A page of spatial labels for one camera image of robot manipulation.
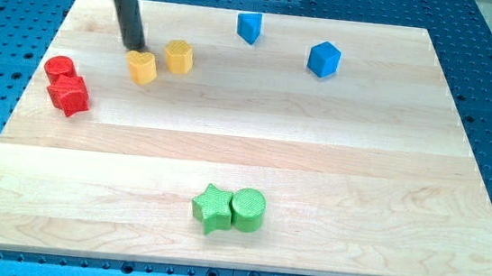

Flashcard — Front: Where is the red cylinder block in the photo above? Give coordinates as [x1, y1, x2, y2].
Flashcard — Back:
[43, 55, 77, 84]

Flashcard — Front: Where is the green cylinder block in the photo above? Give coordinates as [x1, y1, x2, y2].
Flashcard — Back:
[231, 188, 267, 233]

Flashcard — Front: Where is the wooden board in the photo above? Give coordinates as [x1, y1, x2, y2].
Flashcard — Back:
[0, 0, 492, 276]

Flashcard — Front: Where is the red star block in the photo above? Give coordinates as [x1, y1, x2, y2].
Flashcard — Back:
[47, 75, 89, 117]

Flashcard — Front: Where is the yellow hexagon block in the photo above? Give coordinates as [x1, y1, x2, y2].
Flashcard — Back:
[165, 40, 194, 74]

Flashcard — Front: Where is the blue cube block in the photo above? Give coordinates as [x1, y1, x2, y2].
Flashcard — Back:
[306, 41, 342, 78]

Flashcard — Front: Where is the green star block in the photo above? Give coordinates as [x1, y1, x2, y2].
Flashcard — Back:
[192, 183, 233, 235]

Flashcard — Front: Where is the blue triangle block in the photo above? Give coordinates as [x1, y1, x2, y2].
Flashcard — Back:
[236, 13, 262, 45]

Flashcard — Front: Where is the yellow heart block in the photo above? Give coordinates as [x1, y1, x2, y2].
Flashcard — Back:
[125, 51, 158, 85]

